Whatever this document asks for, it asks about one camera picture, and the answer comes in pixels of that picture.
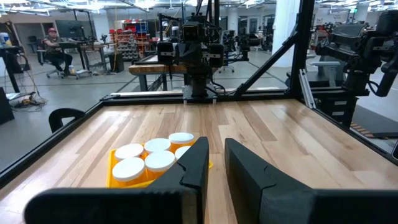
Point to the black standing desk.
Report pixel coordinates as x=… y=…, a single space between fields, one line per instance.
x=9 y=62

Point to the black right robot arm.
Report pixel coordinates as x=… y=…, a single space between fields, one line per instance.
x=199 y=81

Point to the neighbouring wooden table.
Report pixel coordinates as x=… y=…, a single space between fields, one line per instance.
x=155 y=68

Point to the black aluminium station frame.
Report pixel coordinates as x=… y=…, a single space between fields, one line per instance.
x=149 y=98

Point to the white blue container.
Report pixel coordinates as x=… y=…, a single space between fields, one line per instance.
x=4 y=39

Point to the black floor mat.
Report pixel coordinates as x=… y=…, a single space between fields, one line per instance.
x=376 y=124

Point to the person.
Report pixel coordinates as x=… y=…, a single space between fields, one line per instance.
x=54 y=49

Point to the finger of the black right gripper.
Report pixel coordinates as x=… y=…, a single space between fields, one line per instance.
x=186 y=56
x=196 y=56

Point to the black office chair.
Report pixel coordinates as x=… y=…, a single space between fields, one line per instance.
x=51 y=70

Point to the black floor box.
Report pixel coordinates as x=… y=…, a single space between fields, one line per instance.
x=5 y=105

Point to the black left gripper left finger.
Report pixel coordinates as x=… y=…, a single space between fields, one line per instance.
x=124 y=207

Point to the red blue parts bin shelf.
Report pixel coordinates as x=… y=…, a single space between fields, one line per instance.
x=129 y=40

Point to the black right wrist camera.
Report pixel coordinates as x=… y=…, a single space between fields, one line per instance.
x=191 y=31

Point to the amber pill bottle white cap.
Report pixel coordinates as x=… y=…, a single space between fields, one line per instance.
x=181 y=137

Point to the black computer monitor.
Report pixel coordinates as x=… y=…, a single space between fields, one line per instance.
x=70 y=29

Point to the silver aluminium extrusion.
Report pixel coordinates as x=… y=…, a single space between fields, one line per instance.
x=306 y=90

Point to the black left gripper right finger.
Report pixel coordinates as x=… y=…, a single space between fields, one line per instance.
x=280 y=202

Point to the yellow plastic basket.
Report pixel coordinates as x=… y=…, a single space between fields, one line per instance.
x=109 y=174

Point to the wooden desk black legs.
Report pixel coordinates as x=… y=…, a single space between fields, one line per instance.
x=93 y=46

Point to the grey bench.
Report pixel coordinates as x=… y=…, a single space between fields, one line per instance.
x=325 y=65

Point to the white cup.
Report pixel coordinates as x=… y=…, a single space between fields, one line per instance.
x=159 y=160
x=157 y=145
x=129 y=151
x=182 y=152
x=128 y=169

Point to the neighbouring black robot arm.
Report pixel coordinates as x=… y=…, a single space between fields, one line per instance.
x=357 y=46

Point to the black drawer cabinet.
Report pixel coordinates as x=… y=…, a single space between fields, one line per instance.
x=337 y=107

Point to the black table clamp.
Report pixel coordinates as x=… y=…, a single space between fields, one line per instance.
x=62 y=113

